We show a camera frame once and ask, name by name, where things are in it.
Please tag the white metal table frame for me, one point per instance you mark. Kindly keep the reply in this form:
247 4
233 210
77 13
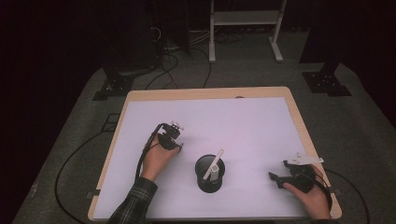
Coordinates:
246 17

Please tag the thin white pen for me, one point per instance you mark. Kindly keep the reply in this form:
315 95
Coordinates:
218 157

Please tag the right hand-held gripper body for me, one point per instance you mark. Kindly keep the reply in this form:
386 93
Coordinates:
300 180

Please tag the person's right hand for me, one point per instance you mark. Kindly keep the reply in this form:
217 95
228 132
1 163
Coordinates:
316 202

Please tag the person's left hand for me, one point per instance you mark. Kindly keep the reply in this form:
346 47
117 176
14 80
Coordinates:
157 161

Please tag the white paper table sheet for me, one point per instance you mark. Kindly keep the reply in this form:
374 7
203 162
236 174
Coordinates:
249 124

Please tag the black stand base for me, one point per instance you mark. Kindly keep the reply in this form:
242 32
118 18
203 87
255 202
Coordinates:
115 85
325 83

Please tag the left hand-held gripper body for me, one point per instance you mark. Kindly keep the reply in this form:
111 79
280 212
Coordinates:
168 137

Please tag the black mesh pen holder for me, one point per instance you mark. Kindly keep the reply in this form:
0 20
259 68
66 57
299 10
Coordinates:
205 186

